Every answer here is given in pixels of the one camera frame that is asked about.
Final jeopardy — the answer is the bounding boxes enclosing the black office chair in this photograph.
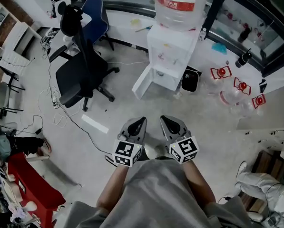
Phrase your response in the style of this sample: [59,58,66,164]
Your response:
[48,4,120,112]

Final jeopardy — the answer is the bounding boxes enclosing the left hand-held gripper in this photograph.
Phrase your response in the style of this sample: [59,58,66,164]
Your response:
[112,117,147,168]

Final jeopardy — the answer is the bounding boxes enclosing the white power strip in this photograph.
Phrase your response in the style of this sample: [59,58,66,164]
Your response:
[51,95,61,108]

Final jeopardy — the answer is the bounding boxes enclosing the person's left forearm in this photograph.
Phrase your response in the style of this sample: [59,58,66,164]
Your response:
[96,164,131,215]

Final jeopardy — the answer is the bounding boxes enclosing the dark bottle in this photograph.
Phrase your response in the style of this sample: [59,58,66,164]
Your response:
[237,26,252,44]

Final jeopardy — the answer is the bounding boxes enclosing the black flask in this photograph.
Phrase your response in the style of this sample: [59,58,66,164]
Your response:
[235,48,253,68]

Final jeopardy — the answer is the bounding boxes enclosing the empty clear jug red cap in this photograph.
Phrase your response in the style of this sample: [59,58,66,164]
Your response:
[218,76,252,107]
[240,93,267,117]
[203,65,233,95]

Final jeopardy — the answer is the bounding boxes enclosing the clear water jug red label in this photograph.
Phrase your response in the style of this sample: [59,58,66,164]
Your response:
[153,0,212,32]

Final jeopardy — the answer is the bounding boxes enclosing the black trash bin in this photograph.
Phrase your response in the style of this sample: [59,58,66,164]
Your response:
[181,65,202,93]

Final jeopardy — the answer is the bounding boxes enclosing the white coiled cable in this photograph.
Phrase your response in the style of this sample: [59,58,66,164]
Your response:
[53,113,68,129]

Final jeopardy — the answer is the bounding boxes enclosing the red table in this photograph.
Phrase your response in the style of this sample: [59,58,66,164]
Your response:
[6,152,67,228]

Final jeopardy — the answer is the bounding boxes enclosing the white water dispenser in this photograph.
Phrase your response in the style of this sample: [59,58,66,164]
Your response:
[131,24,202,100]

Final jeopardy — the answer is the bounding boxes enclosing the yellow handled brush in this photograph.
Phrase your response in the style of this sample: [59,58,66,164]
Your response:
[135,25,154,33]

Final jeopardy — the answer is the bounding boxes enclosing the blue chair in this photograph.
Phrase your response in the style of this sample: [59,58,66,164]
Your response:
[80,0,116,51]

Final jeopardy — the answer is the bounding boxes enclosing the white shelf unit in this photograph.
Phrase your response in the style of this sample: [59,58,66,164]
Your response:
[0,0,42,77]

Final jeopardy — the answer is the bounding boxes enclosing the white cabinet door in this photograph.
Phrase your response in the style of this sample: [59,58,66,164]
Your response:
[131,66,155,100]

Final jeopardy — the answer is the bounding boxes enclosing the white drawer cabinet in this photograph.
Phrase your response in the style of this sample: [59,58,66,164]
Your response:
[236,116,284,152]

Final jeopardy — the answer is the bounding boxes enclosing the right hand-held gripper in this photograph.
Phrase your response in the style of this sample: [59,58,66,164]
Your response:
[159,115,200,165]

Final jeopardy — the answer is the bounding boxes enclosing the person's white shoes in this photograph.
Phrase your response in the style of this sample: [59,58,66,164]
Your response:
[143,143,167,161]

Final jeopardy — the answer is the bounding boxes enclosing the white flat strip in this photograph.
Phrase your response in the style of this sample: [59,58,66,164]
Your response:
[81,114,109,135]

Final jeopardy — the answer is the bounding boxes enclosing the teal plastic bag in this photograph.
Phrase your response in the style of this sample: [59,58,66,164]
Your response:
[211,42,228,56]

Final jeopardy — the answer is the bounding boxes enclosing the person's right forearm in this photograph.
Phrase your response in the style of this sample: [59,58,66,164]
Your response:
[181,160,216,209]

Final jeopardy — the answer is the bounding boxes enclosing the black frame table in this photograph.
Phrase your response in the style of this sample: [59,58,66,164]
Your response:
[0,60,26,120]

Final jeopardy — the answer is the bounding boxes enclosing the black window post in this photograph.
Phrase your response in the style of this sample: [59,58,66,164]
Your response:
[202,0,235,40]

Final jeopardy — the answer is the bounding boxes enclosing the person's grey shirt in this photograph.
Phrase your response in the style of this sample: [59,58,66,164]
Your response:
[67,158,254,228]

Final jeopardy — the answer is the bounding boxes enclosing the black floor cable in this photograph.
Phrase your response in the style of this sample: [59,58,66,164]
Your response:
[45,53,114,156]

